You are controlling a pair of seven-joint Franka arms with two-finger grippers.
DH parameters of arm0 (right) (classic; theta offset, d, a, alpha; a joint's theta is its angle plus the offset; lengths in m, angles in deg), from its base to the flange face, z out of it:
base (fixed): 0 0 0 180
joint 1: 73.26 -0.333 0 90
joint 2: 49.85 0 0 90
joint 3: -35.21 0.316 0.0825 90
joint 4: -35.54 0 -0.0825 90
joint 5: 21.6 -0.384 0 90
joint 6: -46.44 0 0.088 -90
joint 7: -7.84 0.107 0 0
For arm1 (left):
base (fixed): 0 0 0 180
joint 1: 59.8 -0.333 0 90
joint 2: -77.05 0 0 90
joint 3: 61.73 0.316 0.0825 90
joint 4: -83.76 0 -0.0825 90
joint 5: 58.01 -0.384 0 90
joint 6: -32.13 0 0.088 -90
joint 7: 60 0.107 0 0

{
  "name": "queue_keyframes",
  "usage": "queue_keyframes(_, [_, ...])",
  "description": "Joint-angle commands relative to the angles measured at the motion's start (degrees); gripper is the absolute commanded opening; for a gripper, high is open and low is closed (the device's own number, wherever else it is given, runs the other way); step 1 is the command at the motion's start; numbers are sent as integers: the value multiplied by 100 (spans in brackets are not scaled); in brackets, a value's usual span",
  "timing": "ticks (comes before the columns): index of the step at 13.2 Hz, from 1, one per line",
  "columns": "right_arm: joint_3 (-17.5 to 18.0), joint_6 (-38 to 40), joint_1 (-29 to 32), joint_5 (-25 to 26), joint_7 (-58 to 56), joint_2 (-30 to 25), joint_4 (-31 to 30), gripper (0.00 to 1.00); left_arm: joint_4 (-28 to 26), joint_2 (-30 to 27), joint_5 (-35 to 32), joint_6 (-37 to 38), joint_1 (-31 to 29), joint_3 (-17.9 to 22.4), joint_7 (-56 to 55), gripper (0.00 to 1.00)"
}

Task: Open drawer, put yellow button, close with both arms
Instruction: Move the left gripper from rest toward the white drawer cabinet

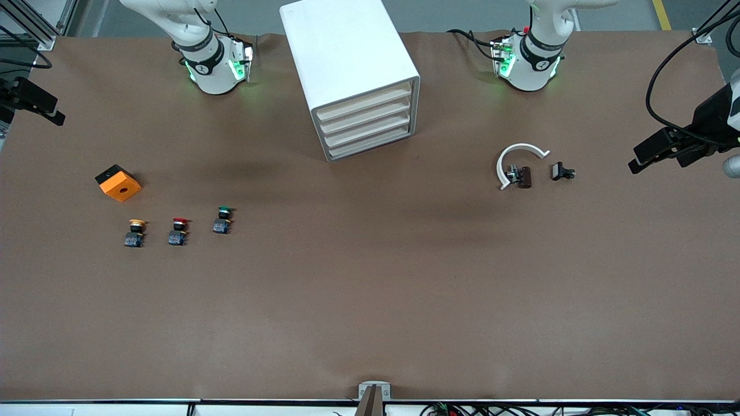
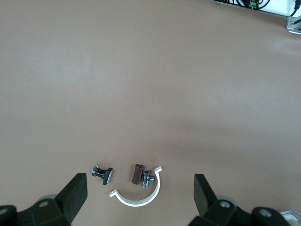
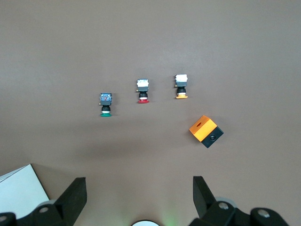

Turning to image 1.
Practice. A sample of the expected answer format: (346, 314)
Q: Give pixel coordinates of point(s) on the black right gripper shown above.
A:
(13, 92)

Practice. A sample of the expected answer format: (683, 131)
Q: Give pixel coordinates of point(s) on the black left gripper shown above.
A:
(710, 118)

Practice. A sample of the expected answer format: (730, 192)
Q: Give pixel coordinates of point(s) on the yellow push button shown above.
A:
(134, 238)

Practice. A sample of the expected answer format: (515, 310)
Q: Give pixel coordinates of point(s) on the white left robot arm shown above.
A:
(529, 72)

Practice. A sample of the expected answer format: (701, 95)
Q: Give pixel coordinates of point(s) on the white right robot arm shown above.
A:
(214, 75)

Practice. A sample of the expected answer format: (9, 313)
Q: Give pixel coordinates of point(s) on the red push button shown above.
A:
(177, 237)

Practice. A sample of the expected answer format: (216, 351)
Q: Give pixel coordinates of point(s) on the green push button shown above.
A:
(222, 225)

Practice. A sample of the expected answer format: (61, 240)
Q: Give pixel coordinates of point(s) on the small black electrical component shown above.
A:
(558, 171)

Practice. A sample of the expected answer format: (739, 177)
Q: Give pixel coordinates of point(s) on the orange box with hole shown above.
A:
(121, 188)

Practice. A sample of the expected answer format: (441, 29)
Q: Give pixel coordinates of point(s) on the brown table cover sheet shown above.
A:
(370, 289)

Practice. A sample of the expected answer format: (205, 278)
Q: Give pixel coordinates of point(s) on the aluminium frame profile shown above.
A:
(703, 37)
(29, 26)

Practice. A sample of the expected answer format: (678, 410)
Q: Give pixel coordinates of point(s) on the grey metal mounting bracket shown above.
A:
(364, 386)

